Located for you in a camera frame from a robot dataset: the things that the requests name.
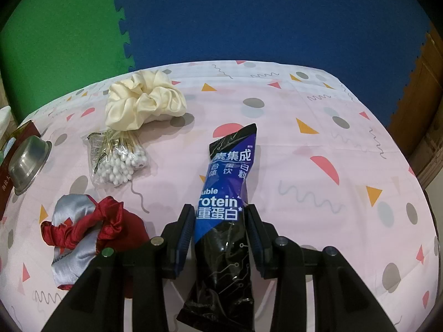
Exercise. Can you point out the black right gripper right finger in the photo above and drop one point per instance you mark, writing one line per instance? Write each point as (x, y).
(261, 237)

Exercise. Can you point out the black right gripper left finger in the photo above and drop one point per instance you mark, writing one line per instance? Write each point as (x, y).
(177, 238)

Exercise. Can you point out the blue black protein drink packet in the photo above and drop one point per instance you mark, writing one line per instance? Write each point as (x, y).
(221, 298)

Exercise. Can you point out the red and silver satin scrunchie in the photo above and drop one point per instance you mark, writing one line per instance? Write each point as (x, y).
(82, 227)

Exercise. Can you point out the bag of cotton swabs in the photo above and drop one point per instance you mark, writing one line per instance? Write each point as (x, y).
(114, 157)

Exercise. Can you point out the pink patterned tablecloth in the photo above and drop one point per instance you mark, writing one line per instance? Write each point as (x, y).
(326, 172)

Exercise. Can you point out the cream satin scrunchie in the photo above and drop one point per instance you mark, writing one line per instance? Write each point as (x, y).
(144, 97)

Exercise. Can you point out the stainless steel bowl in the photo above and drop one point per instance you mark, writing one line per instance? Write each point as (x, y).
(27, 161)

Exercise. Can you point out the brown wooden furniture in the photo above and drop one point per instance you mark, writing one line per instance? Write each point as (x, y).
(416, 126)

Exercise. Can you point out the green foam mat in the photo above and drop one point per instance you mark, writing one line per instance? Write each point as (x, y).
(52, 47)

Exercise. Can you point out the blue foam mat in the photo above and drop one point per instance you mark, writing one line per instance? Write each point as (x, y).
(370, 45)

